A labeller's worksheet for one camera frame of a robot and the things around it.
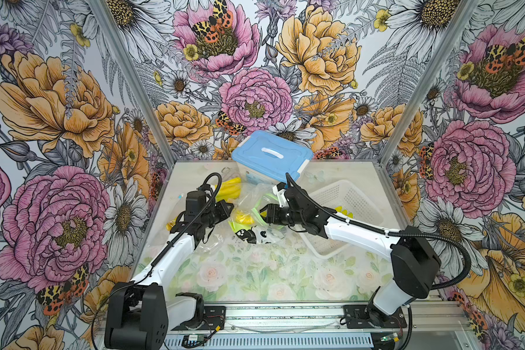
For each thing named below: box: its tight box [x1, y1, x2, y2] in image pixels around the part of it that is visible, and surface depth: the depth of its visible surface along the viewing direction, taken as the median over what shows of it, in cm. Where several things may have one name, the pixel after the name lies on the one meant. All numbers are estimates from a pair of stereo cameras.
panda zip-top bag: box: [227, 183, 289, 244], surface depth 81 cm
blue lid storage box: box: [231, 129, 315, 186], surface depth 103 cm
